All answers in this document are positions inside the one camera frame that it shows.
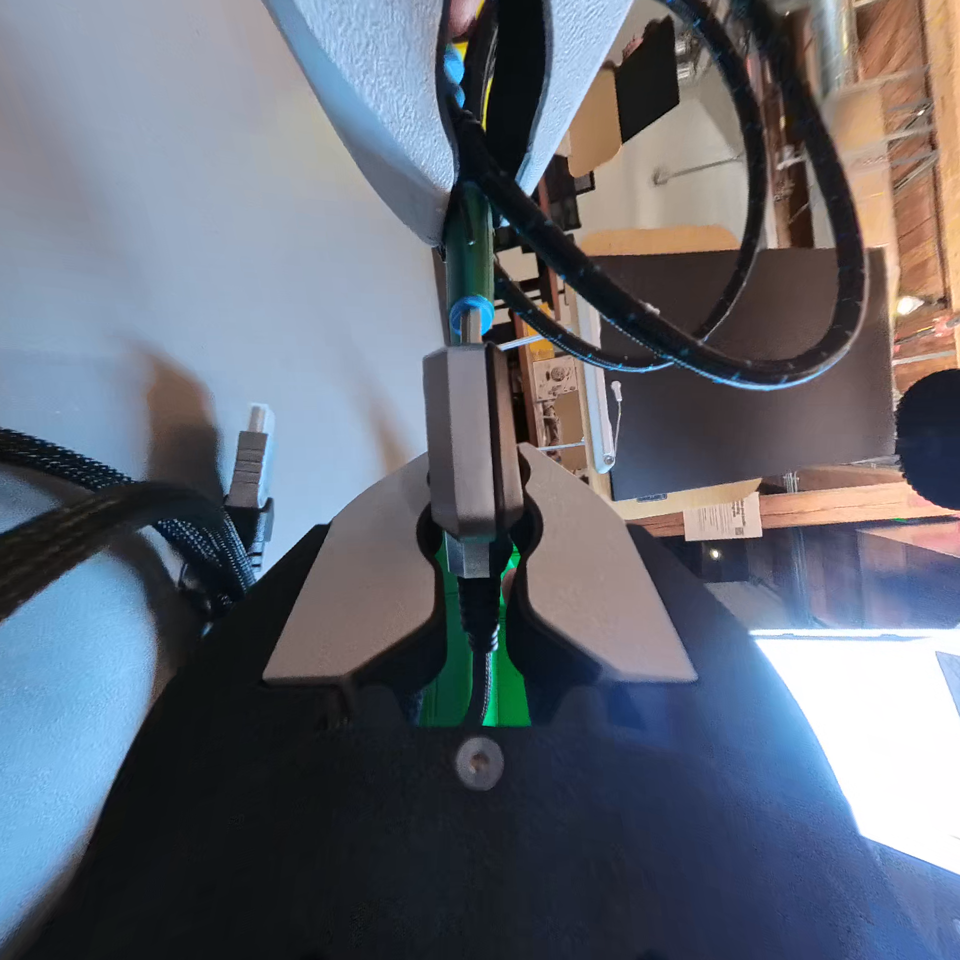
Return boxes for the green plastic bin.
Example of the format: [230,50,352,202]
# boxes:
[416,547,535,729]

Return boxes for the braided hdmi cable green plugs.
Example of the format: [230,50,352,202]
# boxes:
[438,0,871,393]

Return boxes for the wooden shelf unit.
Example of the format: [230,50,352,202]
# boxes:
[630,480,960,535]

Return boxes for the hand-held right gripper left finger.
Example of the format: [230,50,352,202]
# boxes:
[261,453,450,687]

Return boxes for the white paper label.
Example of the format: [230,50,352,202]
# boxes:
[682,493,765,543]

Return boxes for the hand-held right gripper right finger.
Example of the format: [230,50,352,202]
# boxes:
[506,442,699,689]

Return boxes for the silver bent duct pipe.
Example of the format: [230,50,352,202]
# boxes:
[806,0,861,93]

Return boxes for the black hdmi switch with cable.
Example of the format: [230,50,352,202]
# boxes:
[0,341,525,727]

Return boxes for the printed white card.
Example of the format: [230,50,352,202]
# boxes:
[534,358,580,402]

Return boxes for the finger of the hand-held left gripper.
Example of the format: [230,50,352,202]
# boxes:
[262,0,462,249]
[486,0,640,198]

